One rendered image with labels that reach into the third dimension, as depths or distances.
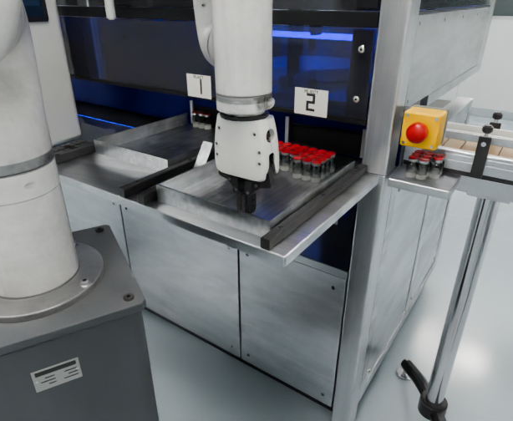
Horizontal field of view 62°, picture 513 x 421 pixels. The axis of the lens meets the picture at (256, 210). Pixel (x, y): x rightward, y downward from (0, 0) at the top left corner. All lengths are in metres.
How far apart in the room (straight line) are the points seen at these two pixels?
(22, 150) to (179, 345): 1.33
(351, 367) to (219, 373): 0.56
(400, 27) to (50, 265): 0.73
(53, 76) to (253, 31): 1.00
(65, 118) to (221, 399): 1.08
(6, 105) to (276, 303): 0.95
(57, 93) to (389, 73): 1.03
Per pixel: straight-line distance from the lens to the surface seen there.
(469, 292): 1.23
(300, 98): 1.02
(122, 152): 1.08
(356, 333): 1.23
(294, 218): 0.72
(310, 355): 1.37
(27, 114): 0.59
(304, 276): 1.20
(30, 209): 0.60
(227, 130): 0.66
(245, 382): 1.64
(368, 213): 1.02
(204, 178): 0.93
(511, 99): 5.58
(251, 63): 0.61
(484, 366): 1.89
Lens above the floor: 1.24
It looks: 27 degrees down
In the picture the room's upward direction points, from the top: straight up
